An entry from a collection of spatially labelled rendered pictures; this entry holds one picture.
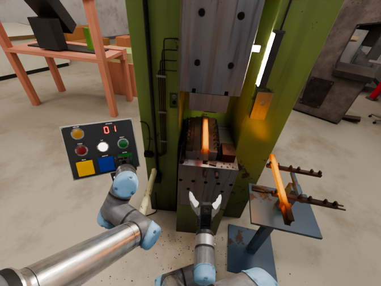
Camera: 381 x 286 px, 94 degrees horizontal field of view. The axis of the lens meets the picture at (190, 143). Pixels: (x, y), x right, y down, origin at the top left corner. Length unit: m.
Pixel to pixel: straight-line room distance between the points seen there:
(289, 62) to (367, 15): 3.16
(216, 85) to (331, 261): 1.89
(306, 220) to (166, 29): 1.32
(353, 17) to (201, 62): 3.53
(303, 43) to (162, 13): 0.67
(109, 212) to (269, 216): 0.94
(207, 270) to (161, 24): 1.03
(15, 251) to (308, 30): 2.53
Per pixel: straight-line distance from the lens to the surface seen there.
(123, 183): 0.59
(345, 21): 4.20
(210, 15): 0.83
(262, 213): 1.26
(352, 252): 2.46
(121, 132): 1.02
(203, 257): 0.75
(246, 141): 1.26
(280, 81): 1.11
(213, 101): 0.92
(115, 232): 0.52
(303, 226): 1.34
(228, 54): 0.86
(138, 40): 1.04
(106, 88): 3.24
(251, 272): 0.49
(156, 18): 1.00
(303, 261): 2.12
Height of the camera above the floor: 1.72
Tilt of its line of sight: 39 degrees down
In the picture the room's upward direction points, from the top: 5 degrees clockwise
